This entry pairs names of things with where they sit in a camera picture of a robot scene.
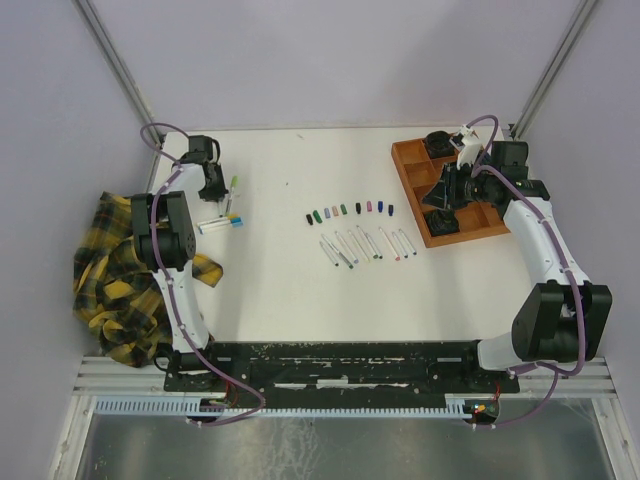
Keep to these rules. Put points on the yellow capped highlighter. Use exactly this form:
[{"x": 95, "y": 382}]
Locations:
[{"x": 221, "y": 219}]

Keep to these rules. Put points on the left aluminium frame post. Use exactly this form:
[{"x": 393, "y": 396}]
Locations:
[{"x": 97, "y": 28}]

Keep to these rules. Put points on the dark green rolled sock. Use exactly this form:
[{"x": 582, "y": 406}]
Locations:
[{"x": 442, "y": 222}]

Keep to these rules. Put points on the black marker pen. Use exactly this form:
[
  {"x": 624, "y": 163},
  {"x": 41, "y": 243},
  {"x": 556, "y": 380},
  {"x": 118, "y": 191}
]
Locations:
[{"x": 329, "y": 253}]

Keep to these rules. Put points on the yellow plaid cloth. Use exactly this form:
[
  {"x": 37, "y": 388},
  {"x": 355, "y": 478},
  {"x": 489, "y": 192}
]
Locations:
[{"x": 115, "y": 294}]

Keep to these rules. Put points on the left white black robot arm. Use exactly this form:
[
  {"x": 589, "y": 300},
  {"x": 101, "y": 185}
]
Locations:
[{"x": 165, "y": 242}]

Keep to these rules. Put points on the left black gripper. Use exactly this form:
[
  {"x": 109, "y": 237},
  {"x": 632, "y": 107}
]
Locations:
[{"x": 220, "y": 191}]

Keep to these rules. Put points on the right aluminium frame post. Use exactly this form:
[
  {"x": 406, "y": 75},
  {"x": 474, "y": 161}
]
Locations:
[{"x": 568, "y": 42}]

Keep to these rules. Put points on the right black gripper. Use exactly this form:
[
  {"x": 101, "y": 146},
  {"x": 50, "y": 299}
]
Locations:
[{"x": 442, "y": 193}]

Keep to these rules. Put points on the aluminium frame post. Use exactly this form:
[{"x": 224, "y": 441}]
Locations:
[
  {"x": 97, "y": 28},
  {"x": 568, "y": 42}
]

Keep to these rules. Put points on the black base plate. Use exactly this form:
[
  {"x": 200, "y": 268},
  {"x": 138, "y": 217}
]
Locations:
[{"x": 339, "y": 374}]

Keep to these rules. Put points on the black rolled sock top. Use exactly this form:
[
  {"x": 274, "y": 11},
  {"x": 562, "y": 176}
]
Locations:
[{"x": 438, "y": 145}]

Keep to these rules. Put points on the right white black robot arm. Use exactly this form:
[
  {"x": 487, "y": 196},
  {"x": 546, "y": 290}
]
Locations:
[{"x": 560, "y": 325}]

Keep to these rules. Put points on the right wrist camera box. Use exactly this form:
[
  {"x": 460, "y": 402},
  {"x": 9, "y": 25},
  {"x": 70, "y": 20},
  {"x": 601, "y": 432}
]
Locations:
[{"x": 468, "y": 146}]

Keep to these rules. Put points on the orange compartment tray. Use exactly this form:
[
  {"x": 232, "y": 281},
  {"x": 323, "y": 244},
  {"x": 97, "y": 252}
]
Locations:
[{"x": 419, "y": 174}]

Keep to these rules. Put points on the white cable duct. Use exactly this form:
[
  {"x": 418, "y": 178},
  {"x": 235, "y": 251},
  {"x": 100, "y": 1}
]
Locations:
[{"x": 200, "y": 407}]

